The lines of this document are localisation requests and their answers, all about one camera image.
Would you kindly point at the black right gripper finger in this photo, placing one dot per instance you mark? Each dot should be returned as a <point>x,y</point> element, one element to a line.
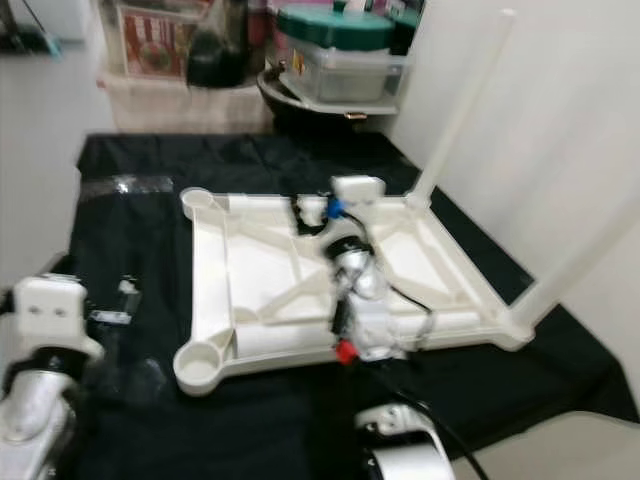
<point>301,209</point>

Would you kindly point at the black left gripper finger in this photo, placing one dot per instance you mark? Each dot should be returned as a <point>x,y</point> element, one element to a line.
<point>127,294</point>

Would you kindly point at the white plastic children table top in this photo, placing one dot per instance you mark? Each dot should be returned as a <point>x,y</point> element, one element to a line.
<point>260,280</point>

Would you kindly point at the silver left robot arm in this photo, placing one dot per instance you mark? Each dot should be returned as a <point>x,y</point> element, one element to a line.
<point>40,420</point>

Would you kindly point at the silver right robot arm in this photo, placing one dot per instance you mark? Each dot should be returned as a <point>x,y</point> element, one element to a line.
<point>360,290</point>

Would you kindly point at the clear tape cross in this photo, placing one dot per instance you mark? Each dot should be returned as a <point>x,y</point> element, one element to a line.
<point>128,380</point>

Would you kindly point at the black wok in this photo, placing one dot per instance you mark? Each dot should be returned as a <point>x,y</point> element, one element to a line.
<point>300,112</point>

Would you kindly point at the clear tape strip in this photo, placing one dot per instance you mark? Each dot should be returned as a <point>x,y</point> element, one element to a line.
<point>125,186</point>

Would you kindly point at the clear plastic storage box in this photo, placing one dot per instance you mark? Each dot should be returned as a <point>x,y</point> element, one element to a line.
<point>340,78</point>

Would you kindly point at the dark plastic bag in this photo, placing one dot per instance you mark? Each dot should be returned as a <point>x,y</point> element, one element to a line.
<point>218,55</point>

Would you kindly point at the green lidded pot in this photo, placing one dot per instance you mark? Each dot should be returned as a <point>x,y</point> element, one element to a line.
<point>335,28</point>

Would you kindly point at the purple printed box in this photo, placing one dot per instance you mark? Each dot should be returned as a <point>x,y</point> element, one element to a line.
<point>405,25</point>

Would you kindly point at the orange lidded red print box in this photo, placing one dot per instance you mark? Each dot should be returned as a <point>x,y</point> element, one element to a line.
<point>155,45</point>

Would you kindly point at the white appliance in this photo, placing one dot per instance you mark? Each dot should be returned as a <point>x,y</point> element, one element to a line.
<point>65,18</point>

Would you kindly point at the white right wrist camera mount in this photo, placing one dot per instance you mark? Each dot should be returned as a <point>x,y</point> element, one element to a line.
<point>358,190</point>

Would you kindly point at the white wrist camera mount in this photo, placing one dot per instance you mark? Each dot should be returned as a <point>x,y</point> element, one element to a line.
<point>50,315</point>
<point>358,190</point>

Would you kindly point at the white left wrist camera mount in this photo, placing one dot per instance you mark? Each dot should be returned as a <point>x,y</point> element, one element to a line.
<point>50,315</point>

